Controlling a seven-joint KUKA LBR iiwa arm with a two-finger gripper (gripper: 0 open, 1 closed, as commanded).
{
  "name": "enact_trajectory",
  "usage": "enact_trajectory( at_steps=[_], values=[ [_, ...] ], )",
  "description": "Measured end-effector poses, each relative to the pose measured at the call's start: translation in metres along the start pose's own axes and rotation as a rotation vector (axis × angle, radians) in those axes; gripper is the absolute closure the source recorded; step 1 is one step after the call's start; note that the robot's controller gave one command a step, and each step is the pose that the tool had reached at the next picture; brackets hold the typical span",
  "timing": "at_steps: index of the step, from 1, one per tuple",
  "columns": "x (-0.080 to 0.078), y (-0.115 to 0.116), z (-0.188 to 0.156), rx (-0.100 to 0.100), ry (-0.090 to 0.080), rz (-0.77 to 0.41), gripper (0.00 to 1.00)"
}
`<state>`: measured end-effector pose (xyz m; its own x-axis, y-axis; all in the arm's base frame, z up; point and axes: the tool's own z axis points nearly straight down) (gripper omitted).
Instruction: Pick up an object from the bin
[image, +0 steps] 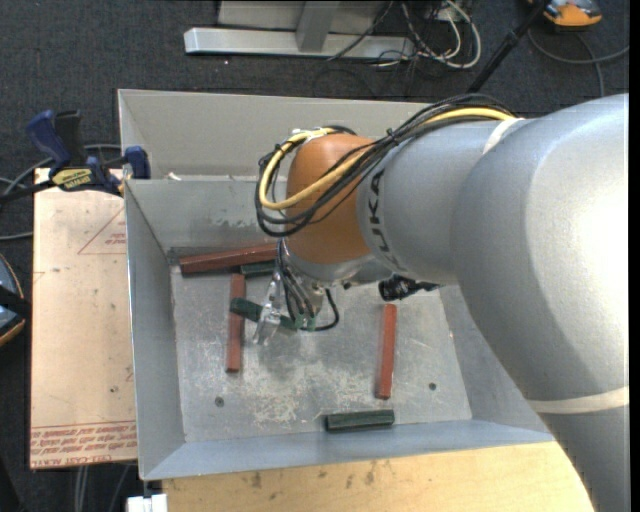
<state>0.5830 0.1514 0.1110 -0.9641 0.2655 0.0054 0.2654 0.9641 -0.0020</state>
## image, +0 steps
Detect brown cardboard board red print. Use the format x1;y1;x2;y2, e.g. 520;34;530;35
29;167;139;471

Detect red-brown flat block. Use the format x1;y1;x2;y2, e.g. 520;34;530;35
374;302;399;401
178;243;279;276
225;272;248;374

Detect grey metal bin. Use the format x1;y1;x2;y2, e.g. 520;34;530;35
117;88;557;482

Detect dark green flat block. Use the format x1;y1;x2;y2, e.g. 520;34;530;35
324;409;396;433
229;297;301;332
239;260;278;278

